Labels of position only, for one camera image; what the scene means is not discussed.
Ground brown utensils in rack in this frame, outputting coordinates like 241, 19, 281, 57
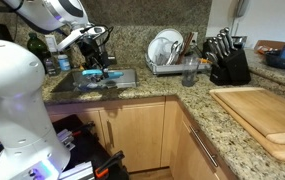
176, 31, 195, 65

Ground wooden base cabinet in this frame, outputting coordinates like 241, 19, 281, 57
45, 95, 238, 180

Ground small white plate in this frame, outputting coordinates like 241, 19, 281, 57
147, 36, 173, 66

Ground green glass bottle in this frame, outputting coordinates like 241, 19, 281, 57
26, 31, 50, 75

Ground black knife block with knives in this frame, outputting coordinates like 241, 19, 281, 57
203, 26, 252, 86

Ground stainless steel sink basin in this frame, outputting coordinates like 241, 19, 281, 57
50, 67, 139, 94

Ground large wooden chopping board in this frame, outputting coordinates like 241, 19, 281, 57
208, 86, 285, 165

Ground dark blue bowl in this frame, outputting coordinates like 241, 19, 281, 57
264, 44, 285, 71

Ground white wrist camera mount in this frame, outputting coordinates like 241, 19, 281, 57
57, 25, 107, 52

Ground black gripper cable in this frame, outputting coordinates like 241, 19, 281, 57
94, 24, 115, 48

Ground white wall outlet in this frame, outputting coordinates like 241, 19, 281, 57
44, 34, 59, 54
191, 31, 199, 44

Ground black orange clamp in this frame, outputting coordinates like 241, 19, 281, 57
94, 150, 126, 180

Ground teal can opener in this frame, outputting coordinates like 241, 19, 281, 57
81, 68, 125, 81

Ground steel drawer handle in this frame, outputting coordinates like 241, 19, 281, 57
188, 125, 219, 169

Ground cardboard box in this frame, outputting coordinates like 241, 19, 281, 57
253, 39, 284, 56

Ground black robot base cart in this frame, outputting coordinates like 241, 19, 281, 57
0, 114, 130, 180

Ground grey dish rack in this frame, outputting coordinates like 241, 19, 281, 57
144, 52, 213, 76

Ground white bottle with blue label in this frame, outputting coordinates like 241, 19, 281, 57
56, 53, 72, 72

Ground clear drinking glass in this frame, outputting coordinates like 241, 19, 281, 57
181, 56, 200, 88

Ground small clear soap bottle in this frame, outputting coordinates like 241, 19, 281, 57
43, 56, 58, 77

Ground large white plate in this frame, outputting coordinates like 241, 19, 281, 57
154, 28, 185, 54

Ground small wooden chopping board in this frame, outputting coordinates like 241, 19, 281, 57
213, 88, 285, 146

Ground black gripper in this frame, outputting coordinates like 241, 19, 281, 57
78, 35, 112, 82

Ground steel cabinet door handle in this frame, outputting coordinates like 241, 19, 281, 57
105, 119, 116, 149

